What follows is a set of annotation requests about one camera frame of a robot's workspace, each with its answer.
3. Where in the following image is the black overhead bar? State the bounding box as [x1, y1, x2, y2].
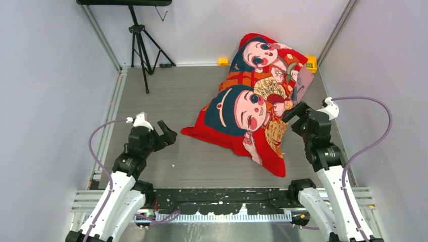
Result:
[76, 0, 172, 7]

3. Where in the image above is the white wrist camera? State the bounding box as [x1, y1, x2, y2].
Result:
[126, 112, 154, 131]
[317, 97, 339, 120]

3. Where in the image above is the orange toy brick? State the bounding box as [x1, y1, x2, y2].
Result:
[218, 58, 229, 66]

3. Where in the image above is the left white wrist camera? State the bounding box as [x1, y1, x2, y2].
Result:
[126, 112, 154, 131]

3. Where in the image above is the black camera tripod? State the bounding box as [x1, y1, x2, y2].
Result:
[128, 5, 177, 94]

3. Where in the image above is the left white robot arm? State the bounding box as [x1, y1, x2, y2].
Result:
[65, 118, 177, 241]

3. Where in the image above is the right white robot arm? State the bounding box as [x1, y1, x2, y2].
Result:
[282, 98, 383, 241]

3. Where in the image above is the yellow toy block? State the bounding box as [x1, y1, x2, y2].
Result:
[305, 55, 318, 74]

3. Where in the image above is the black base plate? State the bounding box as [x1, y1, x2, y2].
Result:
[144, 188, 301, 215]

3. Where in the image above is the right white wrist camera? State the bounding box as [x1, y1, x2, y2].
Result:
[317, 97, 339, 120]

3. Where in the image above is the red cartoon print pillowcase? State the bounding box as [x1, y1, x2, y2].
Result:
[181, 33, 311, 177]

